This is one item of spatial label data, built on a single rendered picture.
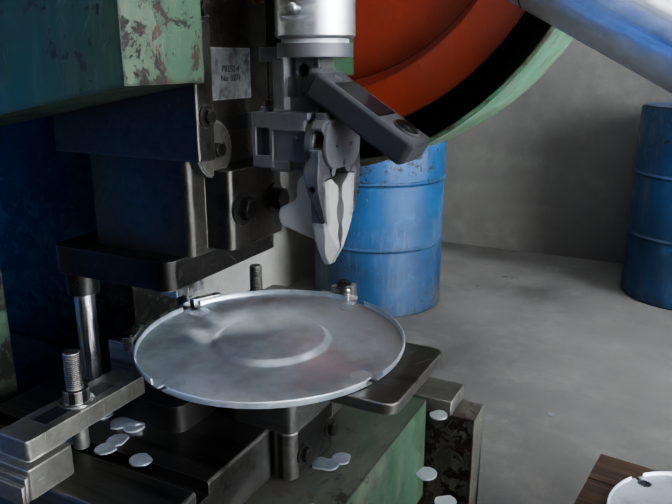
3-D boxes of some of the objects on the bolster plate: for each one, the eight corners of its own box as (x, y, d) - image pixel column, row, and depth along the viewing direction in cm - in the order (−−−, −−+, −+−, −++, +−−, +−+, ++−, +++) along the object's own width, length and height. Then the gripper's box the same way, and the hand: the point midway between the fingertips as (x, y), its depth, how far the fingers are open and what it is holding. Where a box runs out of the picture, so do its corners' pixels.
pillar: (107, 373, 77) (95, 255, 73) (92, 381, 75) (79, 260, 71) (93, 369, 78) (80, 252, 74) (78, 377, 76) (64, 257, 72)
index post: (357, 345, 92) (358, 278, 89) (348, 353, 90) (348, 284, 87) (339, 341, 93) (339, 275, 91) (329, 349, 91) (329, 281, 88)
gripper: (293, 44, 69) (297, 245, 75) (242, 43, 62) (251, 266, 67) (369, 43, 66) (367, 254, 71) (325, 41, 58) (327, 278, 64)
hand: (336, 252), depth 68 cm, fingers closed
